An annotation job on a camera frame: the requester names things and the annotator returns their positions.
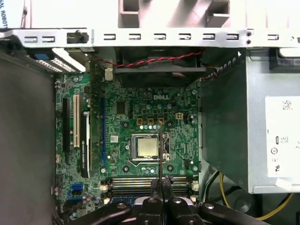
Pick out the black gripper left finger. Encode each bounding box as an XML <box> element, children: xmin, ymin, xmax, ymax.
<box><xmin>77</xmin><ymin>178</ymin><xmax>163</xmax><ymax>225</ymax></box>

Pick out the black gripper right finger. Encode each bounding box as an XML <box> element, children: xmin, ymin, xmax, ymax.
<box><xmin>163</xmin><ymin>176</ymin><xmax>272</xmax><ymax>225</ymax></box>

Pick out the black RAM slot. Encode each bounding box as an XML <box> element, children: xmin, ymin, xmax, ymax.
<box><xmin>105</xmin><ymin>176</ymin><xmax>199</xmax><ymax>183</ymax></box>
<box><xmin>105</xmin><ymin>182</ymin><xmax>199</xmax><ymax>190</ymax></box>
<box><xmin>105</xmin><ymin>189</ymin><xmax>199</xmax><ymax>197</ymax></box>

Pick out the RAM stick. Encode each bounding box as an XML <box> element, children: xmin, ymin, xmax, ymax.
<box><xmin>109</xmin><ymin>196</ymin><xmax>137</xmax><ymax>205</ymax></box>

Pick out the silver CPU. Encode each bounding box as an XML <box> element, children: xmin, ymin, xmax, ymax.
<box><xmin>137</xmin><ymin>137</ymin><xmax>158</xmax><ymax>158</ymax></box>

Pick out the metal socket cover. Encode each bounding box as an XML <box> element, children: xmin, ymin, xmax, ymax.
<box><xmin>130</xmin><ymin>134</ymin><xmax>165</xmax><ymax>162</ymax></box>

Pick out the metal locking lever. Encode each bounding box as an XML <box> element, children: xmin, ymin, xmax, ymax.
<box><xmin>163</xmin><ymin>131</ymin><xmax>172</xmax><ymax>165</ymax></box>

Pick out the black graphics card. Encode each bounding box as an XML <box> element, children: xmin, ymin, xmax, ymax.
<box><xmin>79</xmin><ymin>55</ymin><xmax>106</xmax><ymax>179</ymax></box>

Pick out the green motherboard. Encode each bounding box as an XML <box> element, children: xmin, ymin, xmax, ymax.
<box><xmin>55</xmin><ymin>72</ymin><xmax>202</xmax><ymax>225</ymax></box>

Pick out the cream expansion slot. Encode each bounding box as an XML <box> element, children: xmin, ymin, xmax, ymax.
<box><xmin>73</xmin><ymin>94</ymin><xmax>80</xmax><ymax>148</ymax></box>

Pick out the black expansion slot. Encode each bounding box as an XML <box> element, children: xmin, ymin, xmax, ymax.
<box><xmin>62</xmin><ymin>97</ymin><xmax>70</xmax><ymax>165</ymax></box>

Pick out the grey power supply unit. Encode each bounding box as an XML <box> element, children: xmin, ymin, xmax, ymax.
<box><xmin>200</xmin><ymin>46</ymin><xmax>300</xmax><ymax>195</ymax></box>

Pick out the black case fan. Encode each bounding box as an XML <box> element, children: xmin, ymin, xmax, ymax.
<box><xmin>112</xmin><ymin>46</ymin><xmax>207</xmax><ymax>87</ymax></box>

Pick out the black PC case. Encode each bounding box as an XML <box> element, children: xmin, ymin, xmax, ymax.
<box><xmin>0</xmin><ymin>27</ymin><xmax>300</xmax><ymax>225</ymax></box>

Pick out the blue card retention latch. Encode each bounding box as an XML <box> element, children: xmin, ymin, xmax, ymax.
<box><xmin>34</xmin><ymin>53</ymin><xmax>54</xmax><ymax>60</ymax></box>

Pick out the black case latch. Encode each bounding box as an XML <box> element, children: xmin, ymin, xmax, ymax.
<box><xmin>67</xmin><ymin>30</ymin><xmax>90</xmax><ymax>45</ymax></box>

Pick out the grey parts rack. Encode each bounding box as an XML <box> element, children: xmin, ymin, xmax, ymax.
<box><xmin>23</xmin><ymin>0</ymin><xmax>300</xmax><ymax>30</ymax></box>

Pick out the yellow wire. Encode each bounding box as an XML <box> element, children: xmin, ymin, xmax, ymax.
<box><xmin>219</xmin><ymin>173</ymin><xmax>293</xmax><ymax>221</ymax></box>

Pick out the red black twisted wire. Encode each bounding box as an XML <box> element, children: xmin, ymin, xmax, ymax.
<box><xmin>90</xmin><ymin>50</ymin><xmax>207</xmax><ymax>68</ymax></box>

